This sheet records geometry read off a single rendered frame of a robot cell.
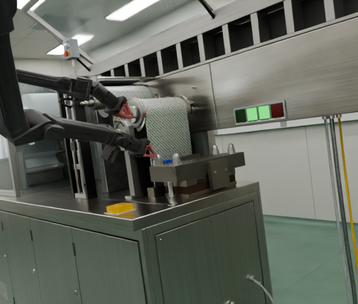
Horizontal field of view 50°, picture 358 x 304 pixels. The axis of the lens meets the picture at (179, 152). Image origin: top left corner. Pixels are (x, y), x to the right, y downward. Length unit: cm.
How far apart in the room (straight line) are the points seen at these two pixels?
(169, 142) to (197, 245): 47
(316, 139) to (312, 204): 70
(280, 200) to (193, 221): 313
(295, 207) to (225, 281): 291
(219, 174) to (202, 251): 31
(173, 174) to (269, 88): 50
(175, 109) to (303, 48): 59
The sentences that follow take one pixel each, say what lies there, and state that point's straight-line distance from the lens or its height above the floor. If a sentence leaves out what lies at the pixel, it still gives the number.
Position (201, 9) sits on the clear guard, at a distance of 183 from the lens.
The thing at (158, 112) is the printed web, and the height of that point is 125.
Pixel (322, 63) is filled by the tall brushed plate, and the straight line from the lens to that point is 143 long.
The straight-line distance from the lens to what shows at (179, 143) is 168.
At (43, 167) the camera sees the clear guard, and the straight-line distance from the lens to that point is 247.
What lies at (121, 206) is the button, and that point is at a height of 92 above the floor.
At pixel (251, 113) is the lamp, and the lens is 159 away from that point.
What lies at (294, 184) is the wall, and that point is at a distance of 434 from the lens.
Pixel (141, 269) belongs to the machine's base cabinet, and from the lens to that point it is 131.
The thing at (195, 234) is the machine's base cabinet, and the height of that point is 78.
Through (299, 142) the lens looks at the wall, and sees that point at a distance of 422.
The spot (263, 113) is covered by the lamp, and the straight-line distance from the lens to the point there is 156.
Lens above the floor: 115
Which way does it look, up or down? 3 degrees down
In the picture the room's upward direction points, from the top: 7 degrees counter-clockwise
